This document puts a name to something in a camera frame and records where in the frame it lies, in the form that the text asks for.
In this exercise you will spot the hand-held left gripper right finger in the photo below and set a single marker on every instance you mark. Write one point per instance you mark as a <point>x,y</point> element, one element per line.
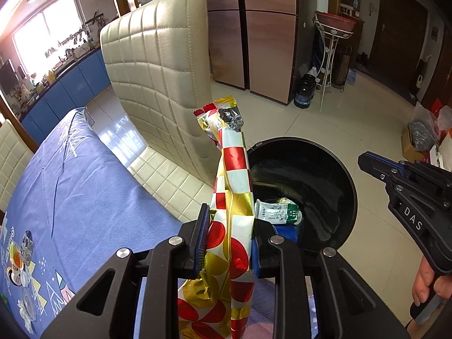
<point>255,258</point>

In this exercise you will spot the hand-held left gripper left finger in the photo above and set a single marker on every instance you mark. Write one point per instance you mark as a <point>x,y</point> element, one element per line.
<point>203,240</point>

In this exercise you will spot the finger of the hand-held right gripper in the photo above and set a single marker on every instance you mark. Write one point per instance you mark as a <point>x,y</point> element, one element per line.
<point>402,166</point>
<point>374,166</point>

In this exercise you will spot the blue plastic bowl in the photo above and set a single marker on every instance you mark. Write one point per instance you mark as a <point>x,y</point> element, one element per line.
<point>291,235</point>

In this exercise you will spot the green white milk carton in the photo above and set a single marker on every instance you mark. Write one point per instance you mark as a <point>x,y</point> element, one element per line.
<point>275,213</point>

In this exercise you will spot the black trash bin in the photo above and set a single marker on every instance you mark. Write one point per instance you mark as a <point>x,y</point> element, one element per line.
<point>317,183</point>

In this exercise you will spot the red white gold snack bag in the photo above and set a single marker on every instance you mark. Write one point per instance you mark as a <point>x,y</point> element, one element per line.
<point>233,183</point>

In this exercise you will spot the person's right hand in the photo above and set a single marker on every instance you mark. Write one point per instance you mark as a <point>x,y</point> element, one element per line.
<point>422,286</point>

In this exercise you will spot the grey plastic bag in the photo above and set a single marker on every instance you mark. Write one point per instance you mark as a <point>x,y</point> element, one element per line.
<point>420,134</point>

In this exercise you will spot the dark water jug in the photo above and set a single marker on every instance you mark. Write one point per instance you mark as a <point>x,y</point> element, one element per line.
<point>304,93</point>

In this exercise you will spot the white metal plant stand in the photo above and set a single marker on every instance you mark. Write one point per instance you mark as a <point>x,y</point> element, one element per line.
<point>323,77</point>

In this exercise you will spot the white plastic jug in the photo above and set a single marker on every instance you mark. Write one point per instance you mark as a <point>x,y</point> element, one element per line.
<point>311,72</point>

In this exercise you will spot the blue printed tablecloth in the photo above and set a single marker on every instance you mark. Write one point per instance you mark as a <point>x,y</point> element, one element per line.
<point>88,201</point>

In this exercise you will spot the dark brown door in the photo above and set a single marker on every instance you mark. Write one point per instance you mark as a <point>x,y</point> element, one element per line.
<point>395,31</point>

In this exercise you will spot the red plastic basin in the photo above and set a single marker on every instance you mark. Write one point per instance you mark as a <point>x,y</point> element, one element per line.
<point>335,23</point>

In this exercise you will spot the copper coloured refrigerator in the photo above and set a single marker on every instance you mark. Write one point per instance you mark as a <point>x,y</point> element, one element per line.
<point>268,42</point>

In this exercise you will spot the large cream quilted chair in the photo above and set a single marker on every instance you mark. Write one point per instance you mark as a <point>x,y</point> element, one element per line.
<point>159,77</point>

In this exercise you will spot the small patterned carton box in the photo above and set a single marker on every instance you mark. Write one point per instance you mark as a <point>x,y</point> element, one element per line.
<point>27,244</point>

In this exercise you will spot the white bottle cap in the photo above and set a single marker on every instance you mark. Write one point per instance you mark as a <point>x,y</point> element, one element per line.
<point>24,278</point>

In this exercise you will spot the clear plastic lid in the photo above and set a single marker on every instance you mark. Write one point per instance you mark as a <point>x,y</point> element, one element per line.
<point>28,303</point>

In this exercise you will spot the blue kitchen counter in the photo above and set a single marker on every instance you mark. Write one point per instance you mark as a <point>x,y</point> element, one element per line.
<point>70,88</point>

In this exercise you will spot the kitchen window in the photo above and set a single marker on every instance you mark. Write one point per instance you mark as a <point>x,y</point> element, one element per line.
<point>53,31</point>

